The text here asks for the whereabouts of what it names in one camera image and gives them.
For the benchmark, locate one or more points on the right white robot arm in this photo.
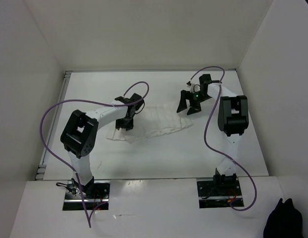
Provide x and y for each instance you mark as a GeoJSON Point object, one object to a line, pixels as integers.
{"type": "Point", "coordinates": [232, 121]}

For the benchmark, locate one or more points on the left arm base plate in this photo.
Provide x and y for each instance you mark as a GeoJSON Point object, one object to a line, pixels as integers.
{"type": "Point", "coordinates": [97, 198]}

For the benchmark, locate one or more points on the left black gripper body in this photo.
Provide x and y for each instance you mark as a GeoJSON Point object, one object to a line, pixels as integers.
{"type": "Point", "coordinates": [127, 117]}

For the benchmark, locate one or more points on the white pleated skirt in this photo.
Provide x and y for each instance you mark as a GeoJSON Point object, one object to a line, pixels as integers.
{"type": "Point", "coordinates": [151, 122]}

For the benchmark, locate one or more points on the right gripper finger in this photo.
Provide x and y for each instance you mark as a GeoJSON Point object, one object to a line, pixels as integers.
{"type": "Point", "coordinates": [194, 107]}
{"type": "Point", "coordinates": [185, 96]}

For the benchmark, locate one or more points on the black cloth bag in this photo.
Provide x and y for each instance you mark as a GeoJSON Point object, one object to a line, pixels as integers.
{"type": "Point", "coordinates": [285, 221]}

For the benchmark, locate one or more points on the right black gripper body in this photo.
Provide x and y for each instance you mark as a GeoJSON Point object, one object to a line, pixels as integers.
{"type": "Point", "coordinates": [198, 97]}

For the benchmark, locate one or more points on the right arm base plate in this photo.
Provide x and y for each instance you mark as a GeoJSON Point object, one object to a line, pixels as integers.
{"type": "Point", "coordinates": [212, 196]}

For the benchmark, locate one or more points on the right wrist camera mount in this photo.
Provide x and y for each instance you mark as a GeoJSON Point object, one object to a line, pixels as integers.
{"type": "Point", "coordinates": [193, 88]}

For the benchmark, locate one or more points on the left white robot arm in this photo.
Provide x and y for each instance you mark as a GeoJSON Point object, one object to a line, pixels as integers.
{"type": "Point", "coordinates": [80, 132]}

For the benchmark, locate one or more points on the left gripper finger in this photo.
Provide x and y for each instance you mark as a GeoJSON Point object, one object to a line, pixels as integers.
{"type": "Point", "coordinates": [119, 124]}
{"type": "Point", "coordinates": [128, 124]}

